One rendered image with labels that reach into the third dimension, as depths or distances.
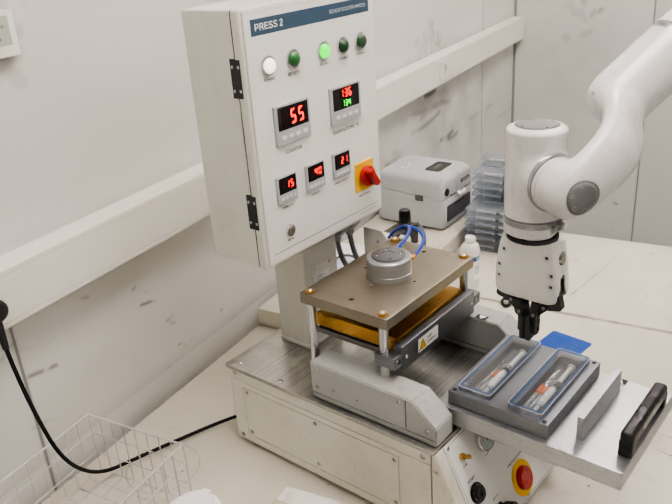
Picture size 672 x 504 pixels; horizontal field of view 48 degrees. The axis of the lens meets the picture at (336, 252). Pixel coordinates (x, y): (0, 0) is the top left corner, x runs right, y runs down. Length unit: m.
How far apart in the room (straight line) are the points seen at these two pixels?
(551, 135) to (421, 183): 1.24
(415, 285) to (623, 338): 0.73
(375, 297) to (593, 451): 0.40
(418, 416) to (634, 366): 0.71
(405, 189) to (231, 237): 1.08
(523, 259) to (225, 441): 0.73
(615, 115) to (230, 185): 0.60
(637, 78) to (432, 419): 0.57
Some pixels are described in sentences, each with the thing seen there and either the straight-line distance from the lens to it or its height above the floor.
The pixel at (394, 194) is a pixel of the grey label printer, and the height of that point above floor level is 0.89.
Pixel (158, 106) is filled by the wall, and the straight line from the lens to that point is 1.57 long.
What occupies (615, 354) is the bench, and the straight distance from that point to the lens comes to 1.80.
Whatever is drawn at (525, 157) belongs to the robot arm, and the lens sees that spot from 1.05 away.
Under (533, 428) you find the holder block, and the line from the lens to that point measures 1.16.
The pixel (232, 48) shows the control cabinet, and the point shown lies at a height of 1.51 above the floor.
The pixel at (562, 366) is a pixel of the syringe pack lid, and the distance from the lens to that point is 1.26.
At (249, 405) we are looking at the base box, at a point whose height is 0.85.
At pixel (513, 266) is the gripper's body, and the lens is 1.13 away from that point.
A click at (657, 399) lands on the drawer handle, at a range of 1.21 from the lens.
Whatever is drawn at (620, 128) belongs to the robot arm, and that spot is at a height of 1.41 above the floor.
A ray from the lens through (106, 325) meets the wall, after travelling 1.54.
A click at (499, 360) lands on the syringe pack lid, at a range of 1.26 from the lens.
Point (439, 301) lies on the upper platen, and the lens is 1.32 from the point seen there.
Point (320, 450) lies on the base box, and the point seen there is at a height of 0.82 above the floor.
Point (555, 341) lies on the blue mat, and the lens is 1.82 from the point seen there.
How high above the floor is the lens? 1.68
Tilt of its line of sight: 24 degrees down
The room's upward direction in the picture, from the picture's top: 4 degrees counter-clockwise
